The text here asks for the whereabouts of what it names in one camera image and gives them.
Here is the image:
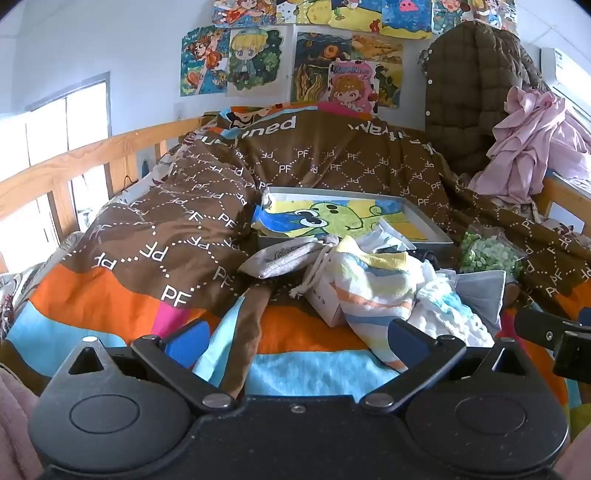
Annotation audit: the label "wall poster blond boy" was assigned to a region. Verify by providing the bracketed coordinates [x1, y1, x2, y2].
[226, 26, 283, 96]

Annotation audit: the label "wall poster orange haired girl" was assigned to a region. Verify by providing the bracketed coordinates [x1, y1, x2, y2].
[180, 25, 230, 98]

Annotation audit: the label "wall poster pink girl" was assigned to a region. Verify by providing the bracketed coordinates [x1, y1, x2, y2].
[328, 58, 380, 116]

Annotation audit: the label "window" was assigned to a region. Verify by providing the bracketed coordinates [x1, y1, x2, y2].
[0, 71, 113, 273]

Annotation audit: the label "small white box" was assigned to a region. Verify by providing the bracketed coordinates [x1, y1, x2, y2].
[302, 272, 350, 329]

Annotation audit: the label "wall poster pale cartoon figures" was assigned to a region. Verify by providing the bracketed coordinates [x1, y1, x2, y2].
[431, 0, 519, 34]

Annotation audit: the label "pink garment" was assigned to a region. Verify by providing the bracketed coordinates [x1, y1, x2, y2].
[467, 86, 591, 205]

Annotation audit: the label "cartoon drawings on wall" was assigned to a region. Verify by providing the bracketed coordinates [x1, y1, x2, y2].
[291, 31, 405, 110]

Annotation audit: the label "white air conditioner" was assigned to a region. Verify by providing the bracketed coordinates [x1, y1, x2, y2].
[540, 46, 591, 100]

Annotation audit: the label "olive quilted jacket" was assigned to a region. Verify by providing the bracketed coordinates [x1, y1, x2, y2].
[418, 21, 551, 177]

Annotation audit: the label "grey drawstring pouch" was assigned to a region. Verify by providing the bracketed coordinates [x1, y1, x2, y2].
[237, 234, 342, 299]

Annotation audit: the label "wooden bed end board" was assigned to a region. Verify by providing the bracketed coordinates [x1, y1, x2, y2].
[531, 170, 591, 234]

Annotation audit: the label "grey cloth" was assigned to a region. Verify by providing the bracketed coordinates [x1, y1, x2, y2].
[455, 269, 508, 334]

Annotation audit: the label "wall poster blue pink blob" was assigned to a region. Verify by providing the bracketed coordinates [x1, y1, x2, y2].
[380, 0, 433, 40]

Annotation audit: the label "pink fleece clothing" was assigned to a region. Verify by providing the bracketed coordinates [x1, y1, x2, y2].
[551, 434, 591, 480]
[0, 364, 45, 480]

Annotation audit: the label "wooden bed rail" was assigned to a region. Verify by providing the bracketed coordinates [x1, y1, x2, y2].
[0, 115, 218, 274]

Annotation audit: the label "grey cardboard box tray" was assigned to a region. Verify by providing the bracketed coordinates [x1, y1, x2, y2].
[256, 185, 454, 253]

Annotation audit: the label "white light blue cloth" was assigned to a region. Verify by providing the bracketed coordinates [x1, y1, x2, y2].
[409, 272, 496, 350]

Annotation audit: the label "white teal printed cloth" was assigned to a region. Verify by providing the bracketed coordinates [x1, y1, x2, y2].
[365, 220, 417, 256]

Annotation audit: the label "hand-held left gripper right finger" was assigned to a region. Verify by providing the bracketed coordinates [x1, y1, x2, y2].
[361, 318, 537, 414]

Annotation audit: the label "patterned bed sheet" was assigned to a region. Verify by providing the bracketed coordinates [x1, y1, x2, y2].
[0, 148, 185, 343]

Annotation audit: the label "bag of green pieces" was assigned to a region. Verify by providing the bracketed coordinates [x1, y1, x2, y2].
[459, 229, 525, 283]

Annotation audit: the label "brown printed blanket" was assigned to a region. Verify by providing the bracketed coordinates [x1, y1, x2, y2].
[0, 102, 591, 418]

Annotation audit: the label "wall poster red cartoon figures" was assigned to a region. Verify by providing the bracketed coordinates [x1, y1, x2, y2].
[212, 0, 278, 27]

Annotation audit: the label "pastel striped sock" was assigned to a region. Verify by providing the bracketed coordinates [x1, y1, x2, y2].
[323, 235, 426, 373]

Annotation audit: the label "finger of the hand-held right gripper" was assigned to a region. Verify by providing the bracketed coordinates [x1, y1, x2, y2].
[515, 307, 591, 349]
[553, 330, 591, 385]

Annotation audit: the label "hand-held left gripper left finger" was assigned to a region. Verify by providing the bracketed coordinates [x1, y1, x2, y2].
[54, 318, 234, 414]

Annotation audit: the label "wall poster yellow hill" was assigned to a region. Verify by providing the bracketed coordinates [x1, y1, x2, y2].
[276, 0, 384, 27]

